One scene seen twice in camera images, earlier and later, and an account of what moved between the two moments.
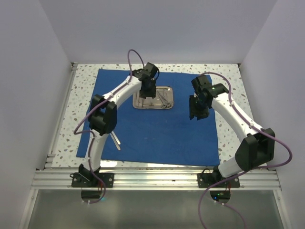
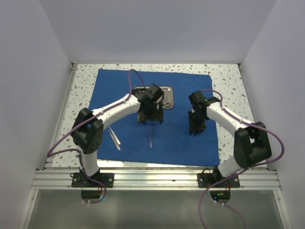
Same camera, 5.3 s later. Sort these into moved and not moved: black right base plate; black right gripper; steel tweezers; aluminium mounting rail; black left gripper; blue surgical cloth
Moved: black right gripper; black left gripper
Not moved: black right base plate; steel tweezers; blue surgical cloth; aluminium mounting rail
